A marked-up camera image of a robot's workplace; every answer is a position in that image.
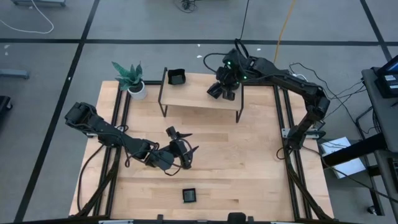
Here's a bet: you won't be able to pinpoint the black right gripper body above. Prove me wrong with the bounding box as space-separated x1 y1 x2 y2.
215 49 250 101

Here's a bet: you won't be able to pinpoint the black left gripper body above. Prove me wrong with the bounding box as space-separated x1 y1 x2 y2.
151 126 193 171

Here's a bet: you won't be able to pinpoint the small black square plate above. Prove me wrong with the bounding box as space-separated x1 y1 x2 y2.
206 81 223 100
182 187 197 204

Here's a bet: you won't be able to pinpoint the black wavy square plate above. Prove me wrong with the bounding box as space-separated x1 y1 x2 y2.
167 68 187 86

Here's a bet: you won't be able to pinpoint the wooden shelf riser black legs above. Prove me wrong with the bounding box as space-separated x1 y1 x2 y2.
157 67 245 124

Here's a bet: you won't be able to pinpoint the green plant in white pot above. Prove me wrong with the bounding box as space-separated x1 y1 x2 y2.
111 61 147 101

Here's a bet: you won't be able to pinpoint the black laptop computer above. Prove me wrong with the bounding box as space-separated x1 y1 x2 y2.
374 54 398 100

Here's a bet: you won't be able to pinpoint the grey side desk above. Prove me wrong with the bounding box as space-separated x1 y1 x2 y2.
360 67 398 153

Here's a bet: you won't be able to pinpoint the grey metal table foot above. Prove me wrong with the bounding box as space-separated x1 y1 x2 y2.
0 68 31 80
11 0 67 7

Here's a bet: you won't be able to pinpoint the black hanging cable with loop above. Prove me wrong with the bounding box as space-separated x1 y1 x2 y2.
233 0 251 60

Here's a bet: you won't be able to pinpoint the yellow hanging cable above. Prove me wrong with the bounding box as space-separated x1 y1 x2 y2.
273 0 299 63

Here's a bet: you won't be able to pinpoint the black aluminium table frame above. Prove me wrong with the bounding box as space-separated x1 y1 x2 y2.
73 80 335 224

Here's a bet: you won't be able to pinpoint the black cable bundle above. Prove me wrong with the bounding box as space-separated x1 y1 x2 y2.
173 0 201 14

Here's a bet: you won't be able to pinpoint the black arm base cable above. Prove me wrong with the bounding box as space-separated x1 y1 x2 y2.
76 143 106 214

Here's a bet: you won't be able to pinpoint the black desk base frame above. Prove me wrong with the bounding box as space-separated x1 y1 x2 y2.
322 133 398 218

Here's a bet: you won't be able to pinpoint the white floor cable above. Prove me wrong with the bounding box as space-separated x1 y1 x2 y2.
0 0 55 35

